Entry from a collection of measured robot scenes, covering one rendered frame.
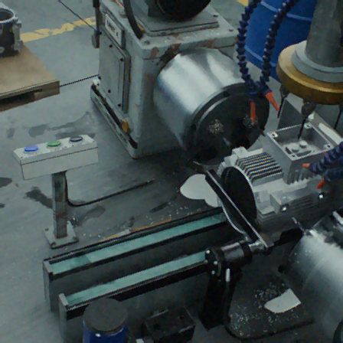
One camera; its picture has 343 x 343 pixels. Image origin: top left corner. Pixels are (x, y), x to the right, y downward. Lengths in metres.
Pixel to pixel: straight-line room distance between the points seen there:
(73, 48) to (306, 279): 2.88
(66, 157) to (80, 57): 2.42
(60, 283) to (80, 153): 0.28
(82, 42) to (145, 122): 2.25
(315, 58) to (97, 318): 0.64
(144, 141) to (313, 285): 0.75
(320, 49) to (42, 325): 0.80
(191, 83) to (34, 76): 1.89
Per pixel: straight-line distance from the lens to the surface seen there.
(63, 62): 3.70
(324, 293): 1.15
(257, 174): 1.30
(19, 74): 3.31
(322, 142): 1.39
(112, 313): 0.88
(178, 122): 1.47
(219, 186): 1.36
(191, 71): 1.50
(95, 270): 1.35
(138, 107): 1.66
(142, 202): 1.63
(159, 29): 1.61
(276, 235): 1.36
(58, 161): 1.35
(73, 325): 1.29
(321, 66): 1.20
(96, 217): 1.58
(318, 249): 1.16
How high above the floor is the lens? 1.93
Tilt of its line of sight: 41 degrees down
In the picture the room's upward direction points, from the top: 10 degrees clockwise
